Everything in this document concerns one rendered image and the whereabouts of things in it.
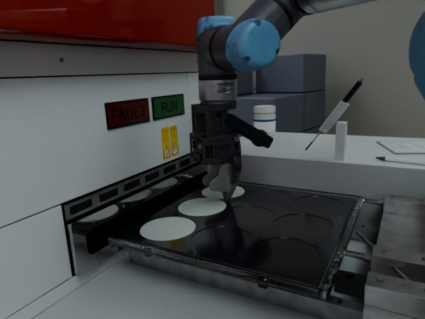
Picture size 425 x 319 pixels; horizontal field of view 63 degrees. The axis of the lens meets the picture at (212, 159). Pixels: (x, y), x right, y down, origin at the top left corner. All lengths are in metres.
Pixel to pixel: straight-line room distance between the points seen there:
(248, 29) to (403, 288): 0.40
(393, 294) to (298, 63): 2.34
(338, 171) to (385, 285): 0.38
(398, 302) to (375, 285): 0.03
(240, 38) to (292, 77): 2.20
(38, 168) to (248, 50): 0.36
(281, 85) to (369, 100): 0.79
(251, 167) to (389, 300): 0.50
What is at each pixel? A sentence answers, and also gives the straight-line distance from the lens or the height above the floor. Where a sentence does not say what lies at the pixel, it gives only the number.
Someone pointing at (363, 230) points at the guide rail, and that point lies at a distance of 0.78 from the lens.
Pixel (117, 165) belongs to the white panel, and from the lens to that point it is 0.68.
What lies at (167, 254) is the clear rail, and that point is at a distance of 0.56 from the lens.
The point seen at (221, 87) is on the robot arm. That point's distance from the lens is 0.66.
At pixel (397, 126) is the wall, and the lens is 3.16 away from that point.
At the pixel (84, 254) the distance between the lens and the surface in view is 0.64.
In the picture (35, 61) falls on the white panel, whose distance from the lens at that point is 0.57.
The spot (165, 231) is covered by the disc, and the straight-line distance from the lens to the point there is 0.63.
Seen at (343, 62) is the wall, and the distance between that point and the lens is 3.23.
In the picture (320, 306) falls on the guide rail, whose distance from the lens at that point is 0.55.
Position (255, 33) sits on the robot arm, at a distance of 0.55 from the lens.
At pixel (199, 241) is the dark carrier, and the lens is 0.59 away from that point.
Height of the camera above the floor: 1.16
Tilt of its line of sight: 14 degrees down
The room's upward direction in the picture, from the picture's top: 2 degrees counter-clockwise
